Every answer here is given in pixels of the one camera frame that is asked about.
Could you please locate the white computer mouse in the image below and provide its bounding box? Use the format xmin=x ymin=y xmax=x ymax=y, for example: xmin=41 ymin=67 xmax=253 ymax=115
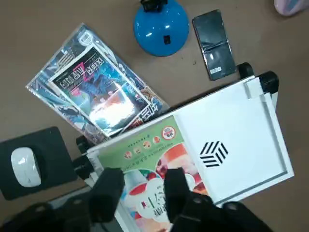
xmin=11 ymin=146 xmax=42 ymax=188

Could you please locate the black foldable phone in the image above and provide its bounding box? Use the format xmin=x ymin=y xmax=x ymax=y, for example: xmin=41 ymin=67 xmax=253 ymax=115
xmin=192 ymin=9 xmax=238 ymax=82

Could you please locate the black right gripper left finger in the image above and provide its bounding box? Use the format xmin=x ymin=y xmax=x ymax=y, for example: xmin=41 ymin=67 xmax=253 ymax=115
xmin=0 ymin=167 xmax=126 ymax=232

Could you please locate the white folding book stand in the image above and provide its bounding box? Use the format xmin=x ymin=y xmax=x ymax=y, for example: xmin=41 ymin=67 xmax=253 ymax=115
xmin=72 ymin=62 xmax=295 ymax=232

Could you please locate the green cover picture textbook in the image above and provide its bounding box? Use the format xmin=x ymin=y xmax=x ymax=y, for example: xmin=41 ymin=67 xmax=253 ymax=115
xmin=96 ymin=116 xmax=210 ymax=232

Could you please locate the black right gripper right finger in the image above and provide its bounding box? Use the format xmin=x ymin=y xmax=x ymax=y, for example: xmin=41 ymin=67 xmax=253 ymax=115
xmin=164 ymin=168 xmax=273 ymax=232

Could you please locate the plastic wrapped comic magazine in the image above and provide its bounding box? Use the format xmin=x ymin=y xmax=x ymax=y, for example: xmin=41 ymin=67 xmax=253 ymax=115
xmin=25 ymin=23 xmax=171 ymax=145

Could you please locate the blue desk lamp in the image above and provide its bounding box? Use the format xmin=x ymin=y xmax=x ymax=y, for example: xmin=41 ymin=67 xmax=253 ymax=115
xmin=133 ymin=0 xmax=190 ymax=58

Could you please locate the black mouse pad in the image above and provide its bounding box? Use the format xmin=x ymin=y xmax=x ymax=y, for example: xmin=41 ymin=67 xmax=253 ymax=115
xmin=0 ymin=126 xmax=79 ymax=201

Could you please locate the pink pen cup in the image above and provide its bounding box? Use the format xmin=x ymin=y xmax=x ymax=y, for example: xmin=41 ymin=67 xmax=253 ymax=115
xmin=273 ymin=0 xmax=309 ymax=17

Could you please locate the grey laptop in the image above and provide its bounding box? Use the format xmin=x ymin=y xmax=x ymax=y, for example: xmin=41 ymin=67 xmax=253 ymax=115
xmin=47 ymin=186 xmax=97 ymax=211

